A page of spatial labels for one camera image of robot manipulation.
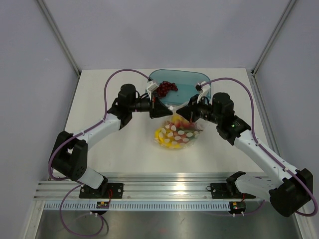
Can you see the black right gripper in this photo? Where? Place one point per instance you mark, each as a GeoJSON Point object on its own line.
{"type": "Point", "coordinates": [190, 112]}

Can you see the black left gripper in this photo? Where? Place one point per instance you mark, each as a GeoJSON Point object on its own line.
{"type": "Point", "coordinates": [157, 108]}

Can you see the red strawberries with leaves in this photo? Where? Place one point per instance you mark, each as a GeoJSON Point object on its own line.
{"type": "Point", "coordinates": [192, 129]}

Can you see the yellow banana bunch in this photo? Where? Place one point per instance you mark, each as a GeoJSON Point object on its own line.
{"type": "Point", "coordinates": [171, 139]}

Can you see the clear dotted zip bag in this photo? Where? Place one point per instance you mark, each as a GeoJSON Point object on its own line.
{"type": "Point", "coordinates": [175, 116]}

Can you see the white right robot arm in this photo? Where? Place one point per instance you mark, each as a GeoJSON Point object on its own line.
{"type": "Point", "coordinates": [288, 189]}

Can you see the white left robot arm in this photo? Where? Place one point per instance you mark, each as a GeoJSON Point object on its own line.
{"type": "Point", "coordinates": [70, 152]}

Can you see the dark red grape bunch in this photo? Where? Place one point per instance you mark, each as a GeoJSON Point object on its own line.
{"type": "Point", "coordinates": [165, 87]}

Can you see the teal plastic tray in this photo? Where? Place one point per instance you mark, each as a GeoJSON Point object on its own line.
{"type": "Point", "coordinates": [185, 82]}

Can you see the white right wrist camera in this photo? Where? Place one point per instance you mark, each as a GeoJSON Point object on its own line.
{"type": "Point", "coordinates": [203, 88]}

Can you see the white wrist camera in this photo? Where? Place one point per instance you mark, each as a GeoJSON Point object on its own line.
{"type": "Point", "coordinates": [151, 87]}
{"type": "Point", "coordinates": [203, 88]}

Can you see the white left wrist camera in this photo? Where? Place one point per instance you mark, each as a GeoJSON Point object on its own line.
{"type": "Point", "coordinates": [151, 87]}

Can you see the aluminium mounting rail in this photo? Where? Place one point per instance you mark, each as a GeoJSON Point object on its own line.
{"type": "Point", "coordinates": [144, 187]}

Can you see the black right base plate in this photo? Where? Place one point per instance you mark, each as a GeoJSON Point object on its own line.
{"type": "Point", "coordinates": [220, 191]}

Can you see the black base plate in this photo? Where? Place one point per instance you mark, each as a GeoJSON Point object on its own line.
{"type": "Point", "coordinates": [220, 191]}
{"type": "Point", "coordinates": [112, 190]}

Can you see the white slotted cable duct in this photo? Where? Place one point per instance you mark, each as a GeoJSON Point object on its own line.
{"type": "Point", "coordinates": [138, 206]}

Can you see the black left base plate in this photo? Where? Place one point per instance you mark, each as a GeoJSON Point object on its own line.
{"type": "Point", "coordinates": [112, 190]}

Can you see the left aluminium frame post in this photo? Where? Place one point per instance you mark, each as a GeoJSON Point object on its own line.
{"type": "Point", "coordinates": [58, 35]}

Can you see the aluminium frame post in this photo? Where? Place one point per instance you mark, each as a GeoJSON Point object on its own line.
{"type": "Point", "coordinates": [274, 35]}
{"type": "Point", "coordinates": [58, 35]}

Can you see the right aluminium frame post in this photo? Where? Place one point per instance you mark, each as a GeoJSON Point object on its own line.
{"type": "Point", "coordinates": [274, 35]}

